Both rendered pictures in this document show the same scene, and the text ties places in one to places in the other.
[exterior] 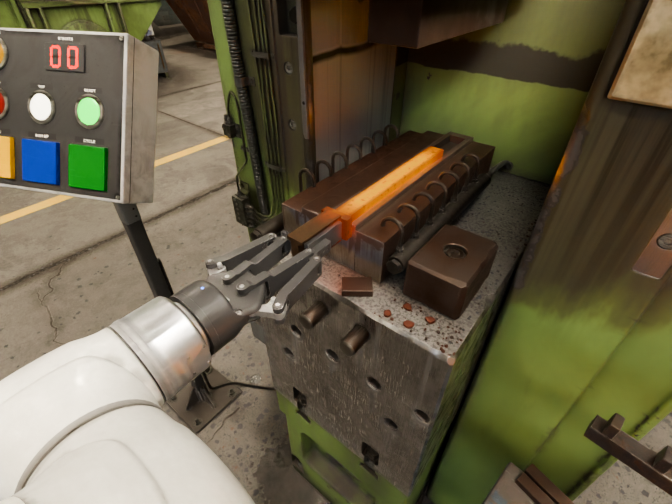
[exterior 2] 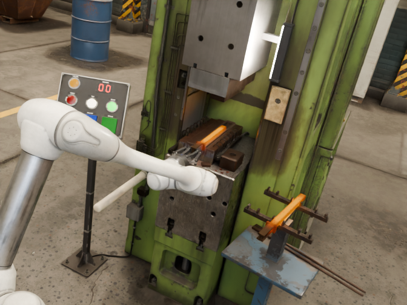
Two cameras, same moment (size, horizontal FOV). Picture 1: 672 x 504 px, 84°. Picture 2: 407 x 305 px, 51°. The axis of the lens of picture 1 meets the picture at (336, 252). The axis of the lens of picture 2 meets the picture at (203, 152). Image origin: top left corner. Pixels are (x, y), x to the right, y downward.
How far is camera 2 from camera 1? 163 cm
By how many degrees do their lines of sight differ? 20
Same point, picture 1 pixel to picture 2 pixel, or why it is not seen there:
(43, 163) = not seen: hidden behind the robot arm
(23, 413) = not seen: hidden behind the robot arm
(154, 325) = (177, 158)
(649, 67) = (269, 114)
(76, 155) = (105, 120)
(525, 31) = (251, 91)
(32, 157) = not seen: hidden behind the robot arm
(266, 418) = (126, 269)
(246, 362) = (105, 245)
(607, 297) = (271, 167)
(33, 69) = (90, 90)
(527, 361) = (254, 194)
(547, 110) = (258, 115)
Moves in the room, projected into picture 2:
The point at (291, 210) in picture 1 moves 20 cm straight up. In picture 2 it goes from (182, 143) to (188, 106)
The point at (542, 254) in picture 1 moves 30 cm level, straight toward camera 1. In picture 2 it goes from (255, 156) to (238, 180)
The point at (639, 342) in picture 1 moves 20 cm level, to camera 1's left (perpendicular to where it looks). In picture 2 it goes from (280, 180) to (243, 178)
